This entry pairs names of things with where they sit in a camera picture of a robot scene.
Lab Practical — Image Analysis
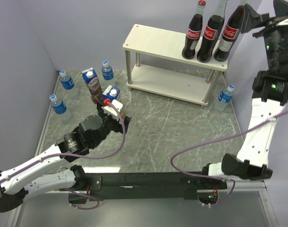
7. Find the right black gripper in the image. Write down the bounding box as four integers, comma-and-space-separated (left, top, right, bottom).
240, 0, 288, 72

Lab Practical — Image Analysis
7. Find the water bottle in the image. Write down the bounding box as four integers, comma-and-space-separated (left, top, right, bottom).
102, 61, 115, 87
59, 70, 78, 98
214, 85, 235, 111
49, 94, 72, 122

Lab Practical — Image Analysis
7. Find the cola glass bottle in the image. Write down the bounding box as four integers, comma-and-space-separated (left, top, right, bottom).
197, 0, 227, 63
182, 0, 206, 59
214, 0, 248, 62

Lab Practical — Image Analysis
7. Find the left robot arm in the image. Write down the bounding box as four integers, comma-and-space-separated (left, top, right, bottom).
0, 99, 131, 213

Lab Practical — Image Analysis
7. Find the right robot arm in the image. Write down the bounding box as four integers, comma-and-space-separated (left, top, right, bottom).
200, 0, 288, 189

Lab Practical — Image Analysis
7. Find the white two-tier wooden shelf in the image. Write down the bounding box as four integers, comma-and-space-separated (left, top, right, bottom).
122, 24, 228, 106

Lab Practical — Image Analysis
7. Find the pineapple juice carton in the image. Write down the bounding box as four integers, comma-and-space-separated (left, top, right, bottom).
103, 85, 121, 101

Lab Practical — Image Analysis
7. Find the grape juice carton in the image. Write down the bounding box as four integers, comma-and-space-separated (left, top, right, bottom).
81, 67, 104, 104

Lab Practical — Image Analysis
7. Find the black base crossbar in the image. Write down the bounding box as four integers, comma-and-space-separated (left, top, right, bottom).
87, 172, 227, 201

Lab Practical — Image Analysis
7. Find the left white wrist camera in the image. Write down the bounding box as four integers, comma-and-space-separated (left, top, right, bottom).
102, 99, 125, 120

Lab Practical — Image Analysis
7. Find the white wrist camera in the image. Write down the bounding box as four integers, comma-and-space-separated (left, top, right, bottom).
276, 18, 288, 26
102, 99, 125, 120

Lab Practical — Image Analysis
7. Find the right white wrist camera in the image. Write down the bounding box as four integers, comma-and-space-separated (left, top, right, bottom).
276, 18, 288, 26

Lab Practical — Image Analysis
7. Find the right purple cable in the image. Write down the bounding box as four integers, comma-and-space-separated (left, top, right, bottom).
170, 110, 288, 208

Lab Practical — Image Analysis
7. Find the aluminium frame rail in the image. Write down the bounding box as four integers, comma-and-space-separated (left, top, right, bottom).
8, 70, 269, 227

